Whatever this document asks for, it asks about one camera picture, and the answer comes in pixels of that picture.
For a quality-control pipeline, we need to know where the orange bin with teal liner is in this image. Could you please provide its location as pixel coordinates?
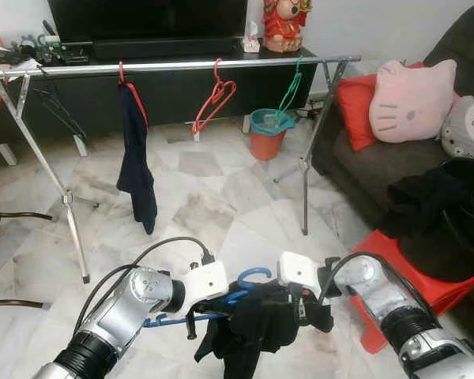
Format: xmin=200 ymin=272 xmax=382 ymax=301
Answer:
xmin=249 ymin=108 xmax=295 ymax=161

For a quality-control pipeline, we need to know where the red plastic stool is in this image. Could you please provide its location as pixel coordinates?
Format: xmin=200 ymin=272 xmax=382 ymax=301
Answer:
xmin=354 ymin=229 xmax=474 ymax=355

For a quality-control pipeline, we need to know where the blue plastic hanger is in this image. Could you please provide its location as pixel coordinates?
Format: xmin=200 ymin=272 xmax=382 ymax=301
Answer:
xmin=142 ymin=267 xmax=273 ymax=328

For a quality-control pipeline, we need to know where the grey round plush toy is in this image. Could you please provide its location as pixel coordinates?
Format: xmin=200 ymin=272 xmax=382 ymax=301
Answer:
xmin=441 ymin=96 xmax=474 ymax=163

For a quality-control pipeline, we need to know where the green plastic hanger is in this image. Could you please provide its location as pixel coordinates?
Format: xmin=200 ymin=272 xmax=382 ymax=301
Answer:
xmin=273 ymin=57 xmax=305 ymax=126

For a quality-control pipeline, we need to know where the navy blue garment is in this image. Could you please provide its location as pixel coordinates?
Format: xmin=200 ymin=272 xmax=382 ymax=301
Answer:
xmin=115 ymin=81 xmax=159 ymax=235

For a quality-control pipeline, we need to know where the silver metal clothes rack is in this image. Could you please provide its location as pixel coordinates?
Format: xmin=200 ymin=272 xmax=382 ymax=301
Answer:
xmin=0 ymin=55 xmax=363 ymax=283

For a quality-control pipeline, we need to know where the dark grey fabric sofa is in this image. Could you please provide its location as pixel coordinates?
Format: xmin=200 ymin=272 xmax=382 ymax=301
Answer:
xmin=310 ymin=4 xmax=474 ymax=261

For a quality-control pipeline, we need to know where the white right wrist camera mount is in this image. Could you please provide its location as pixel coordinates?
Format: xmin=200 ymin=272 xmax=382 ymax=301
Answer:
xmin=278 ymin=253 xmax=326 ymax=291

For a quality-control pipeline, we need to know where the black flat television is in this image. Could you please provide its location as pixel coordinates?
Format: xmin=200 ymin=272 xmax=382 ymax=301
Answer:
xmin=47 ymin=0 xmax=248 ymax=44

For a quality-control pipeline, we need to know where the red laughing figurine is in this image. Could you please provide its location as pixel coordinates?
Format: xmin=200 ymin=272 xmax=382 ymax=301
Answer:
xmin=262 ymin=0 xmax=313 ymax=54

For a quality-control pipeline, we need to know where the red cushion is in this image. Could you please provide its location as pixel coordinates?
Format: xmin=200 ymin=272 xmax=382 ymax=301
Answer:
xmin=334 ymin=63 xmax=423 ymax=152

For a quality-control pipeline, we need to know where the red plastic hanger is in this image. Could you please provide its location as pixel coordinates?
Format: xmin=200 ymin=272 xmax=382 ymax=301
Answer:
xmin=192 ymin=59 xmax=238 ymax=135
xmin=117 ymin=62 xmax=149 ymax=131

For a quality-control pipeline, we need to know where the white tissue box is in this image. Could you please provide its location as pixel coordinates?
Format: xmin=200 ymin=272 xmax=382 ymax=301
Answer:
xmin=243 ymin=22 xmax=261 ymax=54

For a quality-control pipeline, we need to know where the black soundbar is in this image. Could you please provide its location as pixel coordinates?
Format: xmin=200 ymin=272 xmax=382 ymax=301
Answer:
xmin=91 ymin=36 xmax=236 ymax=62

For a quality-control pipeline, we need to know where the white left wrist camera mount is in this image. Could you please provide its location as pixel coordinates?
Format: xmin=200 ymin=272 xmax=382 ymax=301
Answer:
xmin=178 ymin=261 xmax=228 ymax=302

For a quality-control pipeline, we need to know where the pink cat face pillow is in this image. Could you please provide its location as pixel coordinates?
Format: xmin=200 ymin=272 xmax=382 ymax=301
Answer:
xmin=369 ymin=59 xmax=457 ymax=144

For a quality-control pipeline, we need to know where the black television console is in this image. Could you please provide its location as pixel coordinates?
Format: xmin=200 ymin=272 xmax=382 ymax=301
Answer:
xmin=0 ymin=43 xmax=318 ymax=167

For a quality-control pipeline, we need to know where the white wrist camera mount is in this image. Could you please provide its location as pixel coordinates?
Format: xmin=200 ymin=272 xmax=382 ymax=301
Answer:
xmin=278 ymin=253 xmax=326 ymax=291
xmin=178 ymin=261 xmax=228 ymax=302

